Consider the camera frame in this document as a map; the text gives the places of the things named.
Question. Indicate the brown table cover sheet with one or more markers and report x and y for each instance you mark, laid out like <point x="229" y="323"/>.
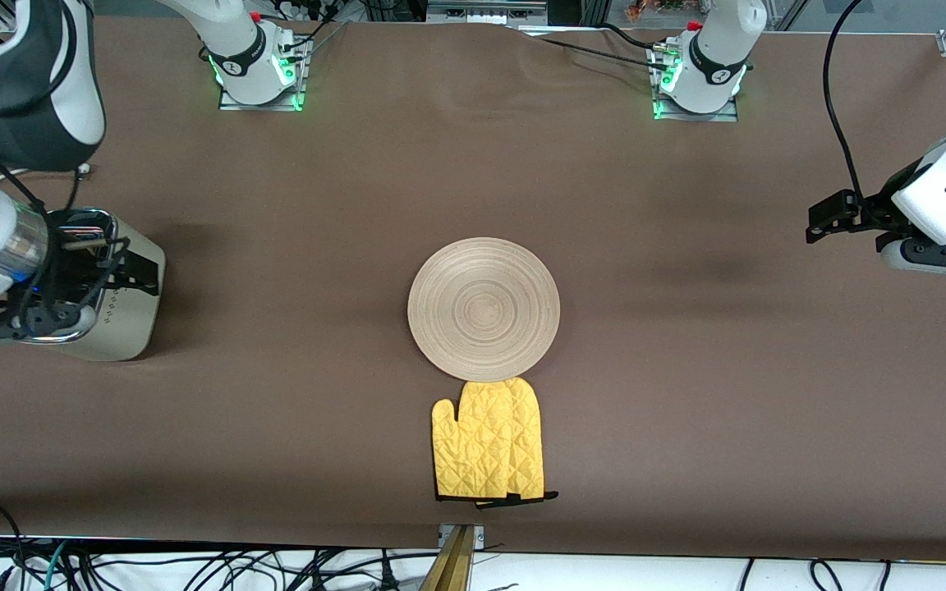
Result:
<point x="686" y="451"/>

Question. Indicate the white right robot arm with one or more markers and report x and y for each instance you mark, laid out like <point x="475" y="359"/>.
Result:
<point x="235" y="45"/>

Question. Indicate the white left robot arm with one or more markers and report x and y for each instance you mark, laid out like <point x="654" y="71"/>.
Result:
<point x="715" y="57"/>

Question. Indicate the grey metal frame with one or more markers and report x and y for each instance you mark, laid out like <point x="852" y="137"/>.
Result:
<point x="485" y="12"/>

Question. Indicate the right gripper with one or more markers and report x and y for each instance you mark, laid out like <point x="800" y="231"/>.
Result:
<point x="79" y="256"/>

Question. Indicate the cream and chrome toaster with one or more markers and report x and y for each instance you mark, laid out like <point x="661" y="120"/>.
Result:
<point x="124" y="328"/>

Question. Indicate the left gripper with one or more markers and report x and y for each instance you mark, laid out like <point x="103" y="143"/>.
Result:
<point x="874" y="209"/>

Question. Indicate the round wooden plate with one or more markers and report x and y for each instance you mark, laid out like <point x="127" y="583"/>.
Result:
<point x="485" y="308"/>

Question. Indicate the small steel bracket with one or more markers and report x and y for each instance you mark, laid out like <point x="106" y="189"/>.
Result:
<point x="479" y="538"/>

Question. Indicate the orange leafy object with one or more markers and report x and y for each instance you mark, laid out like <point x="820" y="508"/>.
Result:
<point x="654" y="6"/>

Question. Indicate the yellow quilted oven mitt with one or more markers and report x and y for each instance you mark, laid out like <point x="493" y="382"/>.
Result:
<point x="529" y="435"/>
<point x="473" y="443"/>

